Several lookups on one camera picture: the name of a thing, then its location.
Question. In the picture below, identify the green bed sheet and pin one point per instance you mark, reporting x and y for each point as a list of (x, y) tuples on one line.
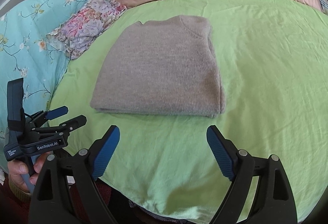
[(272, 56)]

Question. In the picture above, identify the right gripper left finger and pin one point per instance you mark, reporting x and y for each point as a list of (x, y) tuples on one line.
[(51, 200)]

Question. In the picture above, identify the beige knit sweater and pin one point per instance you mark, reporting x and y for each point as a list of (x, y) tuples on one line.
[(162, 67)]

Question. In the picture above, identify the purple floral pillow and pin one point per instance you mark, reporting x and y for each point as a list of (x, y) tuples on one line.
[(75, 36)]

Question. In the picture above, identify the person's left hand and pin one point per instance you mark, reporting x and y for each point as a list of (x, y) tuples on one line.
[(17, 169)]

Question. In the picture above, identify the person in red sweater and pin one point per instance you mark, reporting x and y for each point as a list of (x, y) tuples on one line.
[(15, 209)]

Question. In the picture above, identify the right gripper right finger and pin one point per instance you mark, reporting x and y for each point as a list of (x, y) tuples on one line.
[(273, 201)]

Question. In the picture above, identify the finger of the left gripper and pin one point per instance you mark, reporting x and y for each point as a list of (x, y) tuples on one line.
[(41, 117), (62, 130)]

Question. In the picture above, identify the teal floral quilt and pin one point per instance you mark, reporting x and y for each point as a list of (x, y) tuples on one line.
[(26, 54)]

